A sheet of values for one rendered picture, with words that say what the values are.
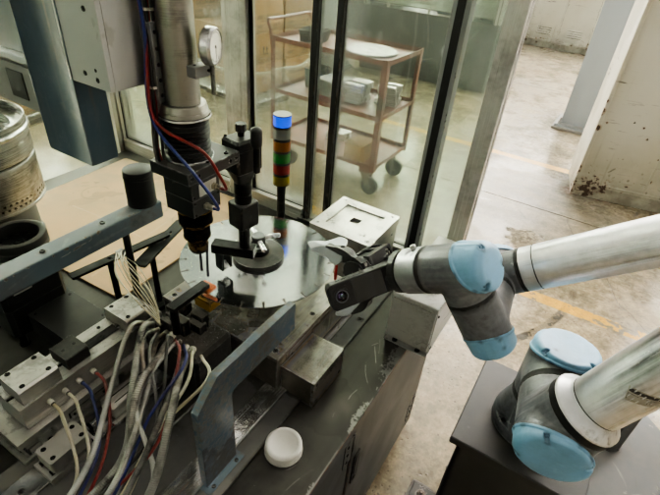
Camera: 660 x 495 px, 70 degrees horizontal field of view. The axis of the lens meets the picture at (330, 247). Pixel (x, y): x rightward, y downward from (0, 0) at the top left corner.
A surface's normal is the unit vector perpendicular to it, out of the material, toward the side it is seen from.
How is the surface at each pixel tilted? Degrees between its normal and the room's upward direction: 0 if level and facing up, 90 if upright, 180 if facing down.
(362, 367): 0
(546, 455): 97
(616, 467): 0
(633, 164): 90
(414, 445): 0
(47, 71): 90
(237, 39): 90
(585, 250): 56
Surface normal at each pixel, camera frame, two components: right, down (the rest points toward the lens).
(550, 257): -0.63, -0.22
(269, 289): 0.07, -0.81
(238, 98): -0.53, 0.46
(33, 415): 0.85, 0.36
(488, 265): 0.66, -0.09
